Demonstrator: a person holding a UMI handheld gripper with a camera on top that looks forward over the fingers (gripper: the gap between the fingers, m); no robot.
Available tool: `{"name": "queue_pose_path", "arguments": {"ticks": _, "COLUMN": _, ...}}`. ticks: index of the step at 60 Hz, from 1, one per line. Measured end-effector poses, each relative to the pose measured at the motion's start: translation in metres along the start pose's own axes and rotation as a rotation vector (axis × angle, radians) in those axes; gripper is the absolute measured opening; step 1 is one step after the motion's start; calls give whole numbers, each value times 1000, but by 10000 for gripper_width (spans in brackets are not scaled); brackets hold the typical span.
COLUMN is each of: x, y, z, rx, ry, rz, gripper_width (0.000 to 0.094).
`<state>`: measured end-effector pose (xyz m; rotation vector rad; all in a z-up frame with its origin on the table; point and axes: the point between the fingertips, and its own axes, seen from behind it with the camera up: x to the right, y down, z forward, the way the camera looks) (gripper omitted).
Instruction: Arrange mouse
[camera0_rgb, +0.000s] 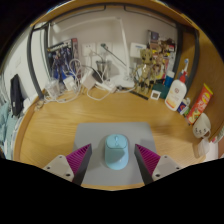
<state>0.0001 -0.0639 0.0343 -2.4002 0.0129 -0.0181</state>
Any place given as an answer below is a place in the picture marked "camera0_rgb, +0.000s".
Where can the clear plastic container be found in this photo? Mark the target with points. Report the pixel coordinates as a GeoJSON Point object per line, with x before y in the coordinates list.
{"type": "Point", "coordinates": [52, 88]}

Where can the small white square clock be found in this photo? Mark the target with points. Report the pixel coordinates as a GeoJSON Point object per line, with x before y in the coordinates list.
{"type": "Point", "coordinates": [155, 95]}

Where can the teal pillow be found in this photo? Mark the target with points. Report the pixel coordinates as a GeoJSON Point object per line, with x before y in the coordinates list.
{"type": "Point", "coordinates": [4, 128]}

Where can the light blue computer mouse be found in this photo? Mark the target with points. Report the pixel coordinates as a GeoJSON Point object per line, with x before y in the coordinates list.
{"type": "Point", "coordinates": [116, 151]}

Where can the white mug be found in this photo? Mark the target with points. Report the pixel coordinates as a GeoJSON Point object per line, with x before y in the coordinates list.
{"type": "Point", "coordinates": [201, 126]}

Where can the brown tree creature figure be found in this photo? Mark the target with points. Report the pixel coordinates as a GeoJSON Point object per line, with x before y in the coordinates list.
{"type": "Point", "coordinates": [146, 70]}

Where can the white pump lotion bottle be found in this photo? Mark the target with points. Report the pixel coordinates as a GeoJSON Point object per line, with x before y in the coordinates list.
{"type": "Point", "coordinates": [176, 95]}

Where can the small blue white tube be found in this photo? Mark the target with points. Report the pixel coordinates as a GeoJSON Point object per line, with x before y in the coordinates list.
{"type": "Point", "coordinates": [183, 106]}

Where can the black backpack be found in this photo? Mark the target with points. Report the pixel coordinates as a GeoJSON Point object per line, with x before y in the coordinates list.
{"type": "Point", "coordinates": [16, 95]}

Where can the white wall box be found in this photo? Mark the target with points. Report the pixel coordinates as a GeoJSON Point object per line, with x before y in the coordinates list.
{"type": "Point", "coordinates": [138, 50]}

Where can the white desk lamp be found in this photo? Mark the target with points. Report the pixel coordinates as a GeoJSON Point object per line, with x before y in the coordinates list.
{"type": "Point", "coordinates": [125, 50]}

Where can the white charger block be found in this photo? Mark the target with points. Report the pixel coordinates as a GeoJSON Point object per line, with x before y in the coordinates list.
{"type": "Point", "coordinates": [69, 84]}

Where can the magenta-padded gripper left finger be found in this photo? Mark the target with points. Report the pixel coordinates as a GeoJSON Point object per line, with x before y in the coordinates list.
{"type": "Point", "coordinates": [62, 165]}

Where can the robot model kit box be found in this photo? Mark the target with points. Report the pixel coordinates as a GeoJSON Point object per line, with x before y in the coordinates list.
{"type": "Point", "coordinates": [62, 58]}

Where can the white crumpled packet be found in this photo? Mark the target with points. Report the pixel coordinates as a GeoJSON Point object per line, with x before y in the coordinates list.
{"type": "Point", "coordinates": [203, 146]}

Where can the grey mouse pad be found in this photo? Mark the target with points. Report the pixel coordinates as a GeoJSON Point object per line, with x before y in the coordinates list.
{"type": "Point", "coordinates": [96, 133]}

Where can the white power adapter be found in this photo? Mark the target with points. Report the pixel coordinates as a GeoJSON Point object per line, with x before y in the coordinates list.
{"type": "Point", "coordinates": [88, 79]}

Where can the white wall socket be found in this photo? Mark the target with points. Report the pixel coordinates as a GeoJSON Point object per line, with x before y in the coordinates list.
{"type": "Point", "coordinates": [88, 49]}

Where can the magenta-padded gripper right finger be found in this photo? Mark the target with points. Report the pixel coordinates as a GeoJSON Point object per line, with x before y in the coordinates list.
{"type": "Point", "coordinates": [163, 165]}

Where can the white power strip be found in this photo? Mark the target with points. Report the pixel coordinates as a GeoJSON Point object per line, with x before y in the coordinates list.
{"type": "Point", "coordinates": [106, 87]}

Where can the red snack canister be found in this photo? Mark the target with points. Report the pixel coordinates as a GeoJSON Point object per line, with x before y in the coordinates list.
{"type": "Point", "coordinates": [199, 105]}

